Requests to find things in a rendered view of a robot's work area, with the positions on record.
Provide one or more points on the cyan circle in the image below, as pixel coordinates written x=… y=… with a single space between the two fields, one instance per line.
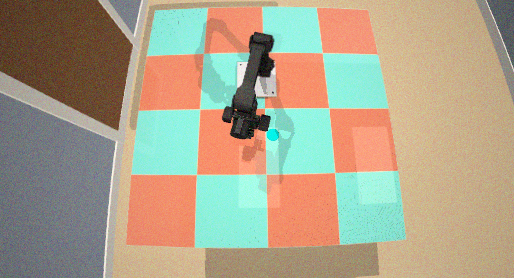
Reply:
x=272 y=134

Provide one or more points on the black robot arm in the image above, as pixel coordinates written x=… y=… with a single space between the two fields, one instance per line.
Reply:
x=244 y=100

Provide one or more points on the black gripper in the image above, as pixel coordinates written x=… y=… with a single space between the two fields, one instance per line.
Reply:
x=263 y=122

